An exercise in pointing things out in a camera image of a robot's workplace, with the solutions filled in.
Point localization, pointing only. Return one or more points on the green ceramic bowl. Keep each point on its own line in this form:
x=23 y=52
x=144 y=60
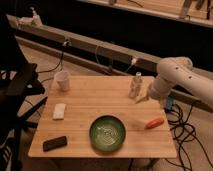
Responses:
x=107 y=133

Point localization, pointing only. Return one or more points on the white device on beam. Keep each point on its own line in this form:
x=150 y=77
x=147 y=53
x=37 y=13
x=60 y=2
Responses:
x=35 y=19

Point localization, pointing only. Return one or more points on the black chair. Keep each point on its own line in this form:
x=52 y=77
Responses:
x=18 y=79

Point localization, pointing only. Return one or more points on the white cable connector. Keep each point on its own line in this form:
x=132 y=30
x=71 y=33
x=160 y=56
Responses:
x=134 y=61

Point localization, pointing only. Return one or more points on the black rectangular remote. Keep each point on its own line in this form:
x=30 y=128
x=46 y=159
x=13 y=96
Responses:
x=54 y=143

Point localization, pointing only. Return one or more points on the wooden table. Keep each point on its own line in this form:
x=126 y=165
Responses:
x=63 y=129

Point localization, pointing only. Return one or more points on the long metal beam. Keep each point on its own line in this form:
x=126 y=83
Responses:
x=105 y=49

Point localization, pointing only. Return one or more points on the clear plastic bottle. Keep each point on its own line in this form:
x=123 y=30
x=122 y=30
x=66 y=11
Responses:
x=135 y=85

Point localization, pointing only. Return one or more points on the white sponge block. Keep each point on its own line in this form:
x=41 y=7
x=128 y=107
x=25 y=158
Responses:
x=59 y=110

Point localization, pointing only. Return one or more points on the orange carrot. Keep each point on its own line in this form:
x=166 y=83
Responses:
x=154 y=123

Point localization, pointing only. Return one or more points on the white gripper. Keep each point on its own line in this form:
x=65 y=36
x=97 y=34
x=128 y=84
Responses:
x=157 y=90

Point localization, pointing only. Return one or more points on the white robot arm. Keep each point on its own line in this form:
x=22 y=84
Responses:
x=174 y=71

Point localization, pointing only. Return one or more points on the white mug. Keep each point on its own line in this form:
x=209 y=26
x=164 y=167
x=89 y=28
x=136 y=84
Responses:
x=63 y=80

